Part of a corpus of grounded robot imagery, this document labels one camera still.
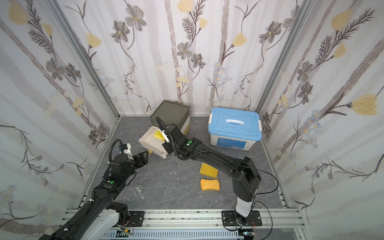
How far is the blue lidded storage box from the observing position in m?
0.90

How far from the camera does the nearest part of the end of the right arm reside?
573 millimetres

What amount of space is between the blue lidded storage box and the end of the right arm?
1.08 ft
